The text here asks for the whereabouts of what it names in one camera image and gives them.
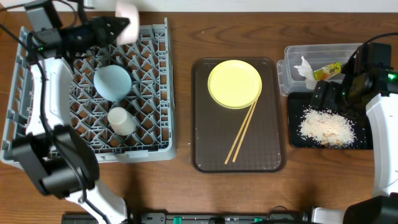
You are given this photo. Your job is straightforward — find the dark brown serving tray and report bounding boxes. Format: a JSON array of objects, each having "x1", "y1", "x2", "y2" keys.
[{"x1": 192, "y1": 57, "x2": 286, "y2": 173}]

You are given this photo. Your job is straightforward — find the grey dishwasher rack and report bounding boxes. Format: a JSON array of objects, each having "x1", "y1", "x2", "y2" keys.
[{"x1": 0, "y1": 17, "x2": 178, "y2": 171}]

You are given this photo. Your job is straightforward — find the white paper cup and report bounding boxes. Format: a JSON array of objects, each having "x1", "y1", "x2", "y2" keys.
[{"x1": 108, "y1": 107, "x2": 136, "y2": 136}]

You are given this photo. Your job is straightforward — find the crumpled white tissue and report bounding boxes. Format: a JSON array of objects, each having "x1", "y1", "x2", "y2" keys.
[{"x1": 294, "y1": 56, "x2": 317, "y2": 90}]

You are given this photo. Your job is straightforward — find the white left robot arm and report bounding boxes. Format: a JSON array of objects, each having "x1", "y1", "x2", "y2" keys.
[{"x1": 11, "y1": 16, "x2": 131, "y2": 223}]

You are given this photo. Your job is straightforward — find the black waste tray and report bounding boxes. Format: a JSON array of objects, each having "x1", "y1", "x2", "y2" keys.
[{"x1": 287, "y1": 92, "x2": 373, "y2": 150}]

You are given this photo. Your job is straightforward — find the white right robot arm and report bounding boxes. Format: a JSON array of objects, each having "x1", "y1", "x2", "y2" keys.
[{"x1": 310, "y1": 70, "x2": 397, "y2": 223}]

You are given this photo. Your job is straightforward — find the yellow green snack wrapper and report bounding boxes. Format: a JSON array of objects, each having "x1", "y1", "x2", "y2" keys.
[{"x1": 313, "y1": 62, "x2": 343, "y2": 80}]

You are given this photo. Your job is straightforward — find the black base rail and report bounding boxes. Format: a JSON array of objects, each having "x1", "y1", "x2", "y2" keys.
[{"x1": 60, "y1": 206, "x2": 312, "y2": 224}]

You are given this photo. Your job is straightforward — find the blue bowl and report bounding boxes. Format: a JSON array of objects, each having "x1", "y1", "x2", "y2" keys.
[{"x1": 93, "y1": 65, "x2": 132, "y2": 102}]

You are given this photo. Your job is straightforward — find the yellow plate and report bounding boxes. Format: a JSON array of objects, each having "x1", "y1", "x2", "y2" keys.
[{"x1": 207, "y1": 60, "x2": 262, "y2": 110}]

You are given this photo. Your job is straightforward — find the clear plastic bin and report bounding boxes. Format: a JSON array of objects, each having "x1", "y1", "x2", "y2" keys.
[{"x1": 277, "y1": 43, "x2": 360, "y2": 96}]

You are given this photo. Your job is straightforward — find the pile of cooked rice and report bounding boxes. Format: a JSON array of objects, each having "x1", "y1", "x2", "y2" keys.
[{"x1": 298, "y1": 108, "x2": 357, "y2": 146}]

